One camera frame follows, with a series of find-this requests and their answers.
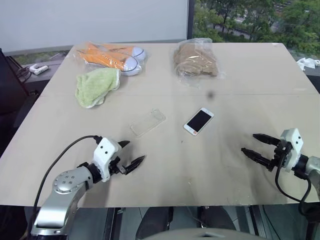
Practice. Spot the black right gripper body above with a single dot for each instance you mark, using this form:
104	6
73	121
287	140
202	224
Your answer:
280	156

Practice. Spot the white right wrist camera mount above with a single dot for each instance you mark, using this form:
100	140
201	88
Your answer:
293	140

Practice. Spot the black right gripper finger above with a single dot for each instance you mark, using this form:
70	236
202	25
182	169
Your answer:
267	140
257	156

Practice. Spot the black window frame post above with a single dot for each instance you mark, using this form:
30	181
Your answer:
191	18

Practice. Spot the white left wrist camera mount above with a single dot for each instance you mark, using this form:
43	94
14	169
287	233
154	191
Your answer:
105	150

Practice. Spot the dark rounded shape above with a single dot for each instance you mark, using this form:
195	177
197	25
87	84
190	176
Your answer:
217	218
153	221

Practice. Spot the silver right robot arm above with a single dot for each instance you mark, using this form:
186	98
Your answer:
312	167

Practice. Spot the orange white canvas shoe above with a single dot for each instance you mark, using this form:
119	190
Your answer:
117	50
107	60

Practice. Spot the green towel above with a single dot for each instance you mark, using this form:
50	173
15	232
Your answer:
96	85

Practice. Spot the clear plastic shoe bag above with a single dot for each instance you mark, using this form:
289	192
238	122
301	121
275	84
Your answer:
146	62

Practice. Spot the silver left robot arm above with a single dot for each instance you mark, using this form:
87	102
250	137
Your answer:
63	183

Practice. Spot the white smartphone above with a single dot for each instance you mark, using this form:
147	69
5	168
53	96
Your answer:
198	121

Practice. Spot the white crumpled objects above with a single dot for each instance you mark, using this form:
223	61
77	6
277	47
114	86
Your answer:
307	62

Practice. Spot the clear phone case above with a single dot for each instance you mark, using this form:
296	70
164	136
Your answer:
148	122

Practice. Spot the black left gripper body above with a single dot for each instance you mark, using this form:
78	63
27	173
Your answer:
117	167

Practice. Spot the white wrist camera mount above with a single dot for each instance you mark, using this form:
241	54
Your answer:
105	150
293	140

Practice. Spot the white power strip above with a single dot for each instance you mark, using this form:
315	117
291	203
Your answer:
38	69

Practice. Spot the dark table leg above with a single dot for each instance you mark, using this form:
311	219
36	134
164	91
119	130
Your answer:
110	222
256	220

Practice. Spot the white roller screen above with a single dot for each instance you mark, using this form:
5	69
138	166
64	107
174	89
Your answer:
95	22

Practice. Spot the clear plastic cloth bag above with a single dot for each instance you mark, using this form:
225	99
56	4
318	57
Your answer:
185	81

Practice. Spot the brown folded cloth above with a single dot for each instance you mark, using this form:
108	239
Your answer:
195	58

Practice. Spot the grey rounded robot body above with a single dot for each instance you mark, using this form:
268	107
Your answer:
200	235

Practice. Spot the black monitor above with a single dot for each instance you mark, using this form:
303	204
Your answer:
10	85

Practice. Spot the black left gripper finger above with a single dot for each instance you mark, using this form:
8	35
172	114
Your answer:
124	143
133	163

